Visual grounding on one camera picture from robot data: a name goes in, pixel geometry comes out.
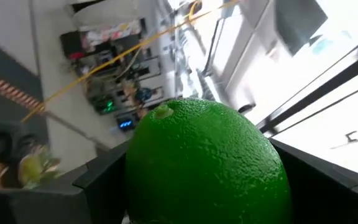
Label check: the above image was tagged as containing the black hazard striped floor mat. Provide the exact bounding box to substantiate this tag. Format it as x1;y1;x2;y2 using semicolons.
0;33;48;141

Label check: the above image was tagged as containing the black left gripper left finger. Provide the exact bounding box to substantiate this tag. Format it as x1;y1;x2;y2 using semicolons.
0;141;130;224

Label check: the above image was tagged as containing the green plastic lime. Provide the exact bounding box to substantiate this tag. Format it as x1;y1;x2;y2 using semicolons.
124;97;293;224

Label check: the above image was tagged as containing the green grape bunch with leaf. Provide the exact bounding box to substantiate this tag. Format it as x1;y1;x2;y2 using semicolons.
19;145;62;190

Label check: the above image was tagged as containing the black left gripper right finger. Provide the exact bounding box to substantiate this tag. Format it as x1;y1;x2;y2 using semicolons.
268;138;358;224

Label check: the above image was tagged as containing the shelf with electronics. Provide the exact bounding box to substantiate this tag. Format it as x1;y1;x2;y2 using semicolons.
60;18;167;133

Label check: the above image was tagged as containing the yellow hanging cord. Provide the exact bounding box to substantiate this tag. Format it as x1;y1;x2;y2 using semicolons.
21;0;241;123

